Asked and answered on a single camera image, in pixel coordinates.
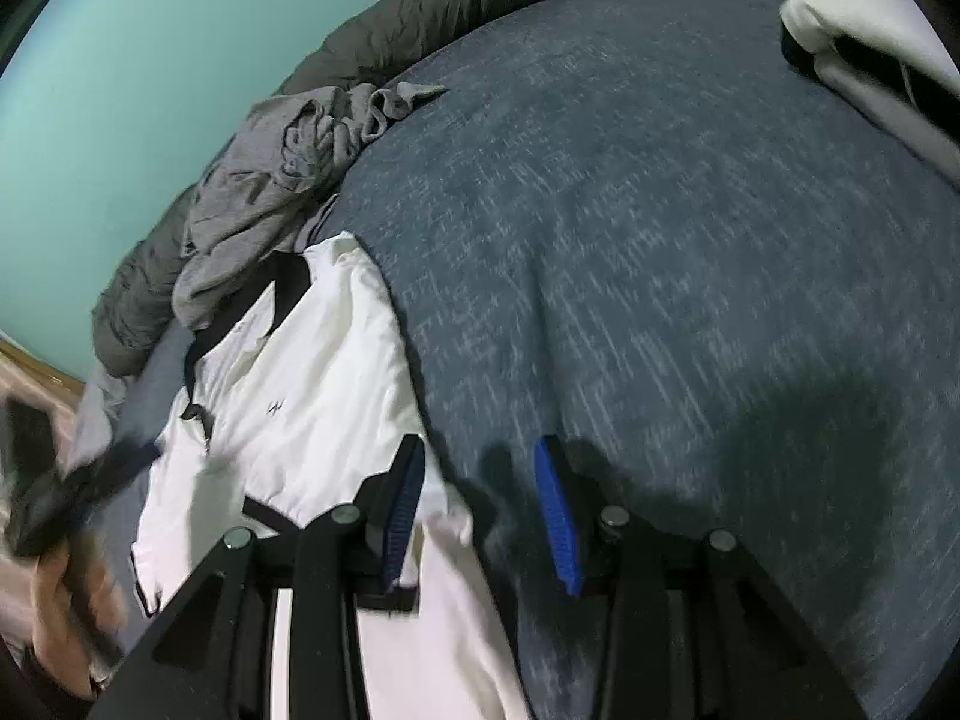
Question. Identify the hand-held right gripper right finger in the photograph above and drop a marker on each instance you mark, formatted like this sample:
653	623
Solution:
559	517

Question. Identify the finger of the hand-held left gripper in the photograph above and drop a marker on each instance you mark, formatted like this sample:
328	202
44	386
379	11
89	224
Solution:
120	461

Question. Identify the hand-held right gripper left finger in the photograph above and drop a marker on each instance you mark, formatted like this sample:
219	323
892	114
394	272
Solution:
401	510

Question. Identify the white polo shirt black collar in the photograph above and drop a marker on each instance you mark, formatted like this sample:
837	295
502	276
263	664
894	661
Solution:
315	390

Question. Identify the person's left hand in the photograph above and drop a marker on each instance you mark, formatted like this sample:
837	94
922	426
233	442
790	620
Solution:
52	615

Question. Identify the light grey cloth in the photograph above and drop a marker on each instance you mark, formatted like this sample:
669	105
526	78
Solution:
97	412

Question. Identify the peach curtain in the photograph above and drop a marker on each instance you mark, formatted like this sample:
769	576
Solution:
22	382

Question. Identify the bed with blue sheet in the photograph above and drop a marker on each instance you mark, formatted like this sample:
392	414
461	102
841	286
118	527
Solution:
675	277

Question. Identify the crumpled grey shirt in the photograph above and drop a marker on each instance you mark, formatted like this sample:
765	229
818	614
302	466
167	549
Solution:
247	210

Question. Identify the dark grey rolled duvet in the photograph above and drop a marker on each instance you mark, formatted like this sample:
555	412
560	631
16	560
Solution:
450	0

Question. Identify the folded black garment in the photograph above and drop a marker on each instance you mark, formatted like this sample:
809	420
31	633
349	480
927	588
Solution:
796	49

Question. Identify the wooden window frame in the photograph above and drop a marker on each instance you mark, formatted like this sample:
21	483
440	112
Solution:
37	364

